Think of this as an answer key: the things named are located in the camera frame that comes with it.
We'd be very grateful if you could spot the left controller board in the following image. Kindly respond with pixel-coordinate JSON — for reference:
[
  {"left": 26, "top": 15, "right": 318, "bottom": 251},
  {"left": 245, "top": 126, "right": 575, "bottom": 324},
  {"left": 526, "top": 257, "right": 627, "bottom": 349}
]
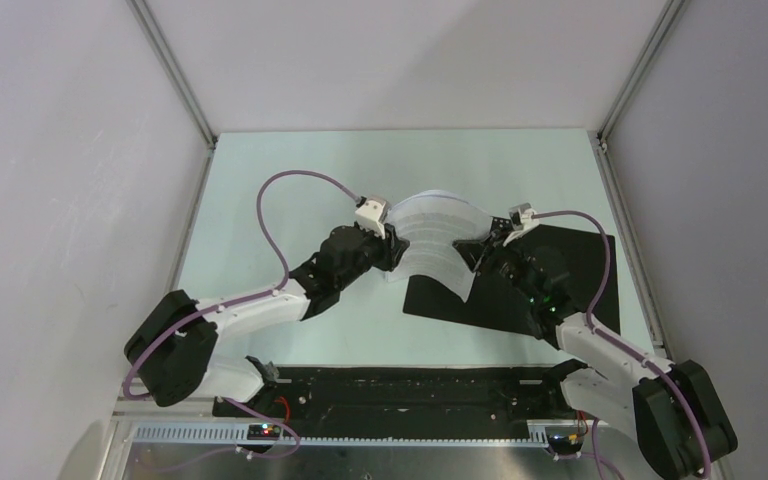
[{"left": 246, "top": 423, "right": 283, "bottom": 442}]

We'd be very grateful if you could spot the grey slotted cable duct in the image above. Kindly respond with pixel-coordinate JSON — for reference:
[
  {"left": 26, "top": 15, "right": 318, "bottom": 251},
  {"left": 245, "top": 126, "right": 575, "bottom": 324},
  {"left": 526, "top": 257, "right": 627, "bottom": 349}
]
[{"left": 131, "top": 422, "right": 548, "bottom": 448}]

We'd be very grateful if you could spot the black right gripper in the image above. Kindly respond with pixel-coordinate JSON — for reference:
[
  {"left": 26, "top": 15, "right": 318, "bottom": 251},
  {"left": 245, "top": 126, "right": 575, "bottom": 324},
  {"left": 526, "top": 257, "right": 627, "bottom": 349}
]
[{"left": 453, "top": 225, "right": 542, "bottom": 305}]

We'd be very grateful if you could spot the aluminium frame post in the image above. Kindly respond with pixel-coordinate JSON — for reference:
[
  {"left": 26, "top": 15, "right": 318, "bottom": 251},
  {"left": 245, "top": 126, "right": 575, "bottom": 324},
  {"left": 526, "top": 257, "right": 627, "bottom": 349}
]
[
  {"left": 596, "top": 0, "right": 690, "bottom": 152},
  {"left": 126, "top": 0, "right": 218, "bottom": 150}
]

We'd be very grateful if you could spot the right aluminium frame post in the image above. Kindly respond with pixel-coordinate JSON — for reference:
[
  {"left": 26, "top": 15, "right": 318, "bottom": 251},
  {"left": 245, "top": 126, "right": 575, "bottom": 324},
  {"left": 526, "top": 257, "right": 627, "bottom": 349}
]
[{"left": 596, "top": 0, "right": 690, "bottom": 152}]

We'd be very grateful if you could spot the large printed paper sheet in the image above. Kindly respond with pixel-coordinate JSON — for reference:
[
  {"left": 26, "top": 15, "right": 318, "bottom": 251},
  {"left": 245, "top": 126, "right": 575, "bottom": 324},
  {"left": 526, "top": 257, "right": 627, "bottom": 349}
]
[{"left": 385, "top": 190, "right": 493, "bottom": 301}]

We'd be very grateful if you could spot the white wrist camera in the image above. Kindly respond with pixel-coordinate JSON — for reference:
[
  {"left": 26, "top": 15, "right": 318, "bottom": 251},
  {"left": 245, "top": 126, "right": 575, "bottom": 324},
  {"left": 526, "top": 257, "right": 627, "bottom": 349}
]
[
  {"left": 355, "top": 196, "right": 390, "bottom": 239},
  {"left": 503, "top": 203, "right": 540, "bottom": 247}
]

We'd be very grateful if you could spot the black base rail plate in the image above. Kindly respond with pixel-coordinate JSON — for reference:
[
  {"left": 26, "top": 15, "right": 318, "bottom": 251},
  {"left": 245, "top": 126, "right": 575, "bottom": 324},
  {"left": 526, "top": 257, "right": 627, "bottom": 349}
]
[{"left": 247, "top": 360, "right": 591, "bottom": 438}]

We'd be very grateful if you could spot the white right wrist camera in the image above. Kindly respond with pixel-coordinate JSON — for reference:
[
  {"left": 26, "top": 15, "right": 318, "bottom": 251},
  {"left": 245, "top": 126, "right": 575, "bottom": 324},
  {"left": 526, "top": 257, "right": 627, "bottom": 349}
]
[{"left": 503, "top": 203, "right": 540, "bottom": 247}]

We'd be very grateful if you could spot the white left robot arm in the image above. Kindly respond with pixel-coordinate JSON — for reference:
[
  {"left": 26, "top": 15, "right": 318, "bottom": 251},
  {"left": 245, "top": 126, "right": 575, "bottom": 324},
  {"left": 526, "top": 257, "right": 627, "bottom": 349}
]
[{"left": 124, "top": 224, "right": 410, "bottom": 417}]

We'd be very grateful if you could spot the controller board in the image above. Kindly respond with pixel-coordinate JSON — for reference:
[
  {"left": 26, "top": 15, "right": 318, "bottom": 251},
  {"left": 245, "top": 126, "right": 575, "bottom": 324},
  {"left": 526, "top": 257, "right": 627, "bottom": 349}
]
[
  {"left": 246, "top": 423, "right": 283, "bottom": 442},
  {"left": 546, "top": 434, "right": 583, "bottom": 458}
]

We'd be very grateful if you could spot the right controller board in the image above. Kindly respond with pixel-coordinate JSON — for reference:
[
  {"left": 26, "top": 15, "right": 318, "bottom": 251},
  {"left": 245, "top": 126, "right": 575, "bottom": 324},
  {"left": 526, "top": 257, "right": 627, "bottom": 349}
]
[{"left": 546, "top": 434, "right": 583, "bottom": 458}]

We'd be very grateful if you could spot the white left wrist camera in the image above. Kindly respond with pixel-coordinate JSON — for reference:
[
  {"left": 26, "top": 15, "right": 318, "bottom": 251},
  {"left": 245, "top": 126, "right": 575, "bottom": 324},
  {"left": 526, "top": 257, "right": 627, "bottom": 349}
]
[{"left": 355, "top": 196, "right": 390, "bottom": 239}]

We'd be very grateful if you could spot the left aluminium frame post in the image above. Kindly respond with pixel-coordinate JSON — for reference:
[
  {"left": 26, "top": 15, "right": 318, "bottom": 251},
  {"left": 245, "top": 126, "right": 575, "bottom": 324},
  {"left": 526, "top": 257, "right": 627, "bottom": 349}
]
[{"left": 126, "top": 0, "right": 218, "bottom": 150}]

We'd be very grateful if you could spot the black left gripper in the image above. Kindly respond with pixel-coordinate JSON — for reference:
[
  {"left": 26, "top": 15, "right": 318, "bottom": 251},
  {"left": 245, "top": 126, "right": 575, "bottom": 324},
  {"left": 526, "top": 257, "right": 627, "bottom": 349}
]
[{"left": 336, "top": 221, "right": 409, "bottom": 290}]

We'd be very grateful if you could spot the red and black folder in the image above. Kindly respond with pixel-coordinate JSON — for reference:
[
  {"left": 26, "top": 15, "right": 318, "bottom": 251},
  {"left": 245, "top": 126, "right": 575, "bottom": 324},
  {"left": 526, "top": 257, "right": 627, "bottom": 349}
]
[{"left": 403, "top": 218, "right": 621, "bottom": 344}]

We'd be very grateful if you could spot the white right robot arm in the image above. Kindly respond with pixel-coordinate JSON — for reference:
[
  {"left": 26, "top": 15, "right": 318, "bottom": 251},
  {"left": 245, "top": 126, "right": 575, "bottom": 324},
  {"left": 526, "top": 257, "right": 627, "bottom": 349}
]
[{"left": 453, "top": 231, "right": 739, "bottom": 479}]

